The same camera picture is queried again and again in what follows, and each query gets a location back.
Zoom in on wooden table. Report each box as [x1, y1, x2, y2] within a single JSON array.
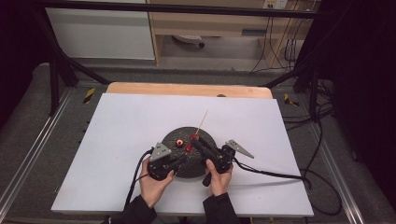
[[106, 81, 274, 100]]

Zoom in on yellow black tape strip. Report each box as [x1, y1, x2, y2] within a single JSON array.
[[283, 92, 300, 107], [82, 88, 96, 105]]

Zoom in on person's left hand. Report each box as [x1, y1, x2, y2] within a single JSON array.
[[138, 158, 176, 209]]

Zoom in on black curtain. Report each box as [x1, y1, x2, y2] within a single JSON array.
[[0, 0, 52, 129], [316, 0, 396, 208]]

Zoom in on white cabinet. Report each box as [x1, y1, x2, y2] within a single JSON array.
[[45, 7, 156, 61]]

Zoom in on grey chair base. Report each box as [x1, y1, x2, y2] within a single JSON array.
[[172, 34, 205, 49]]

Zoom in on black round plate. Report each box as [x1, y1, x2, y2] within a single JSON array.
[[162, 126, 219, 179]]

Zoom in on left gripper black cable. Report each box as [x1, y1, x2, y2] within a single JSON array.
[[123, 148, 155, 211]]

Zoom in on aluminium floor rail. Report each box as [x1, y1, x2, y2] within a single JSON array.
[[0, 88, 75, 213], [306, 122, 366, 224]]

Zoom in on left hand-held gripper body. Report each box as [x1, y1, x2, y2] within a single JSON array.
[[147, 142, 176, 182]]

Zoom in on thin wooden skewer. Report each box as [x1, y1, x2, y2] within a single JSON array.
[[173, 109, 209, 179]]

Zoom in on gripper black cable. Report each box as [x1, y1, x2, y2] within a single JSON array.
[[233, 158, 343, 217], [123, 148, 155, 211]]

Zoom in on person's right hand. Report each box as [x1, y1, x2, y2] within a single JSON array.
[[205, 159, 234, 197]]

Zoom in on black metal frame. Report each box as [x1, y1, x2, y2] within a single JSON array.
[[31, 0, 321, 122]]

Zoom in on black floor cables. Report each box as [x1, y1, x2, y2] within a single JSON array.
[[281, 78, 336, 133]]

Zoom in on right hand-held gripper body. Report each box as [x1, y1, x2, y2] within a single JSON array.
[[201, 139, 255, 189]]

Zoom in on hanging black cables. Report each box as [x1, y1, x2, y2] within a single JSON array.
[[250, 16, 301, 75]]

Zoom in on white wall socket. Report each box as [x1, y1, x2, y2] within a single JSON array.
[[262, 0, 289, 9]]

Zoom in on light wooden desk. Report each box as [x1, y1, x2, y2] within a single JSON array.
[[146, 0, 316, 68]]

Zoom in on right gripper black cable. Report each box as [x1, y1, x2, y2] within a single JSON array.
[[233, 158, 343, 217]]

